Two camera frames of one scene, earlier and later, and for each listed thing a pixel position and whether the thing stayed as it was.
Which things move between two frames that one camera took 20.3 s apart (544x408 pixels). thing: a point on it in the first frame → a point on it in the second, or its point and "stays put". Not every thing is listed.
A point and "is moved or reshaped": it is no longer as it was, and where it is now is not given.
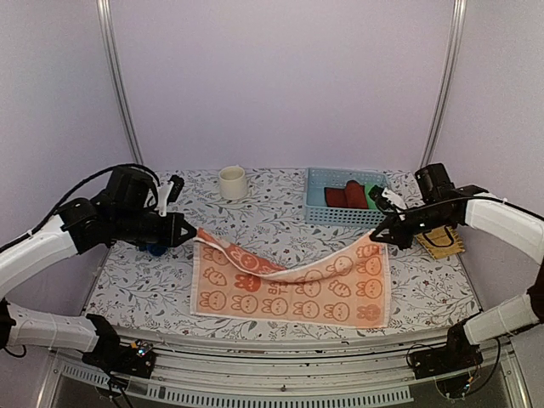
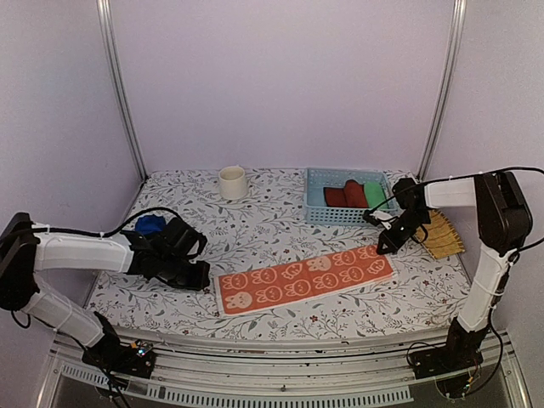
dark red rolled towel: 336,197 stays put
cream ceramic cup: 233,184 stays put
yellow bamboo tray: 441,241 stays put
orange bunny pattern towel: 230,280 is moved or reshaped
